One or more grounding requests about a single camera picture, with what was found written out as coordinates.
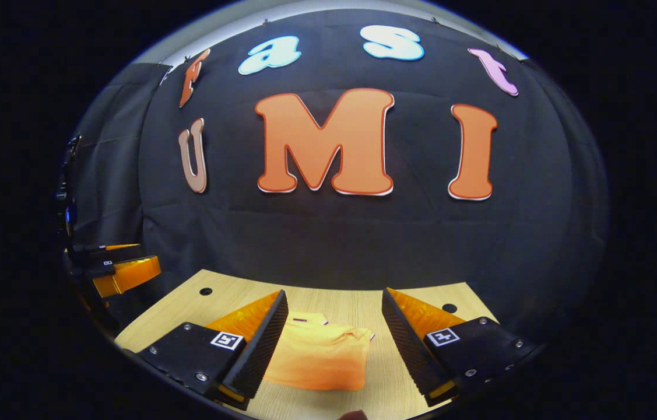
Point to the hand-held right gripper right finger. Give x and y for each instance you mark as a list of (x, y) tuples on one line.
[(413, 356)]

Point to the orange T-shirt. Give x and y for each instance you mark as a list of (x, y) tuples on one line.
[(319, 359)]

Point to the black backdrop cloth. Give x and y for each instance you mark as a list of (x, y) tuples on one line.
[(316, 239)]

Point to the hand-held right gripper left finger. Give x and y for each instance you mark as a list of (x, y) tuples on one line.
[(261, 353)]

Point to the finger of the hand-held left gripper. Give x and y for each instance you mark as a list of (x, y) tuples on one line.
[(118, 254), (101, 268)]

